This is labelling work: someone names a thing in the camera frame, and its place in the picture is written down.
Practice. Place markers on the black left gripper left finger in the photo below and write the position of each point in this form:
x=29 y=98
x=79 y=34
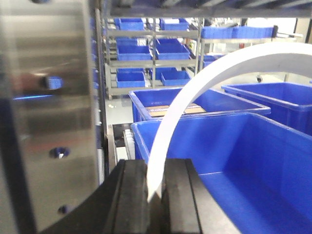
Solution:
x=118 y=206

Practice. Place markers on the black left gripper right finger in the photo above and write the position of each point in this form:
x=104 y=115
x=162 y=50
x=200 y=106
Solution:
x=187 y=206

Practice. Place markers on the white half-ring pipe clamp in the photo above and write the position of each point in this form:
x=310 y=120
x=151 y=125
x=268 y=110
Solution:
x=289 y=57

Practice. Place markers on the near blue plastic bin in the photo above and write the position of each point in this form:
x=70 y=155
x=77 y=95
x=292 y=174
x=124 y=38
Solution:
x=258 y=170

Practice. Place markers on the blue plastic bin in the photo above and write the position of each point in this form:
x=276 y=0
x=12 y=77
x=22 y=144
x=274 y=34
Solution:
x=258 y=170
x=290 y=103
x=152 y=104

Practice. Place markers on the middle blue plastic bin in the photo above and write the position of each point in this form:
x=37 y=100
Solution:
x=152 y=104

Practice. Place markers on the right blue plastic bin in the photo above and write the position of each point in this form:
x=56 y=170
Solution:
x=290 y=103

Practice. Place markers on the stainless steel rack upright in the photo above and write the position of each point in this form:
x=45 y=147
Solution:
x=49 y=111

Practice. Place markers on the grey shelving rack with bins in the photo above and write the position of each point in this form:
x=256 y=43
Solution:
x=137 y=50

